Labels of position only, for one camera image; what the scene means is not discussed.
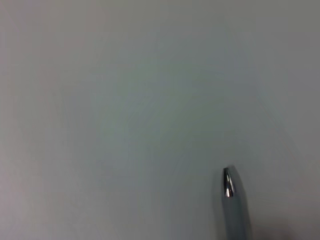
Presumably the silver white pen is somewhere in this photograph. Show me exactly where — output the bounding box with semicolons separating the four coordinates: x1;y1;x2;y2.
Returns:
221;166;252;240

